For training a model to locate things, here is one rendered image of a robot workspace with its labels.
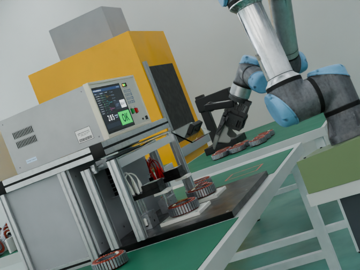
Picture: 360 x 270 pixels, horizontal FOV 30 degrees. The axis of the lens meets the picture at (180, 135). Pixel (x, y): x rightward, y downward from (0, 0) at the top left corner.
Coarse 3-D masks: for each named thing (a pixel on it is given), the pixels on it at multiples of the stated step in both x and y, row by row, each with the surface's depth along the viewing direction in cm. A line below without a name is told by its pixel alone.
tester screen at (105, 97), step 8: (104, 88) 240; (112, 88) 246; (96, 96) 231; (104, 96) 237; (112, 96) 244; (120, 96) 250; (104, 104) 235; (112, 104) 241; (104, 112) 233; (112, 112) 239; (104, 120) 231; (120, 120) 242; (112, 128) 234
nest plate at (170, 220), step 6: (204, 204) 234; (210, 204) 237; (198, 210) 226; (204, 210) 229; (180, 216) 228; (186, 216) 226; (192, 216) 225; (162, 222) 230; (168, 222) 228; (174, 222) 227
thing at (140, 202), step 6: (156, 180) 234; (162, 180) 237; (144, 186) 233; (150, 186) 233; (156, 186) 232; (162, 186) 234; (144, 192) 233; (150, 192) 233; (156, 192) 232; (162, 192) 232; (138, 198) 234; (138, 204) 235; (144, 204) 240; (144, 210) 238
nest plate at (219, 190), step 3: (222, 186) 261; (225, 186) 260; (216, 189) 260; (219, 189) 257; (222, 189) 256; (225, 189) 259; (216, 192) 251; (219, 192) 251; (210, 195) 251; (213, 195) 248; (216, 195) 247; (219, 195) 250; (201, 198) 251; (204, 198) 249; (207, 198) 248; (210, 198) 248; (213, 198) 247; (201, 201) 249; (204, 201) 249
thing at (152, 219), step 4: (148, 212) 236; (152, 212) 238; (140, 216) 235; (144, 216) 234; (148, 216) 234; (152, 216) 237; (156, 216) 240; (148, 220) 234; (152, 220) 236; (156, 220) 239; (144, 224) 235; (148, 224) 234; (152, 224) 235; (156, 224) 238; (148, 228) 234
